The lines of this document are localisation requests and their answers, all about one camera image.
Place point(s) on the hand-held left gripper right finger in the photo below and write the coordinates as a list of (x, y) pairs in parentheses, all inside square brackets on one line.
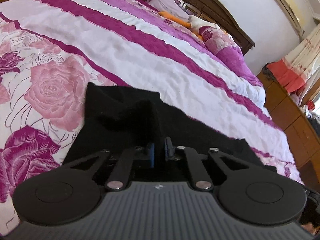
[(168, 150)]

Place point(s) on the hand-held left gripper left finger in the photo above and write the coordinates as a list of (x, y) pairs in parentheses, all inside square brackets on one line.
[(150, 155)]

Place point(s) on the black cardigan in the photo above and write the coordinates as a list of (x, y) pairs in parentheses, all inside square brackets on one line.
[(125, 110)]

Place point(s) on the dark cloth pile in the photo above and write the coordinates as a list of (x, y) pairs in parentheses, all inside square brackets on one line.
[(314, 123)]

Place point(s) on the wooden cabinet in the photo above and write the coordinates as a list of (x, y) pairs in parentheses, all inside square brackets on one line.
[(287, 112)]

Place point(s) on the purple floral duvet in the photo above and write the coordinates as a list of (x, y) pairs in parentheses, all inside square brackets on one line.
[(125, 47)]

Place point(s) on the folded purple floral quilt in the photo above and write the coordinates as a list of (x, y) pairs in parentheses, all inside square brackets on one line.
[(232, 55)]

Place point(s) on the orange-red cloth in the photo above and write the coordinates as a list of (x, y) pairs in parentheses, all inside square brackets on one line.
[(287, 77)]

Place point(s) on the white plush duck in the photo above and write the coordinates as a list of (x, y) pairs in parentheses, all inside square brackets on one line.
[(198, 22)]

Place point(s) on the dark wooden headboard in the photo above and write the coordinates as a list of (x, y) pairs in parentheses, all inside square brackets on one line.
[(225, 17)]

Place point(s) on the light purple pillow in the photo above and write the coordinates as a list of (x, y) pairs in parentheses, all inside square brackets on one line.
[(170, 5)]

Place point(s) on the floral curtain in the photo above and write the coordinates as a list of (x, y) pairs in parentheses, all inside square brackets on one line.
[(310, 55)]

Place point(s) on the wall air conditioner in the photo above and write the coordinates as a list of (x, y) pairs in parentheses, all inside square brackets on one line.
[(287, 2)]

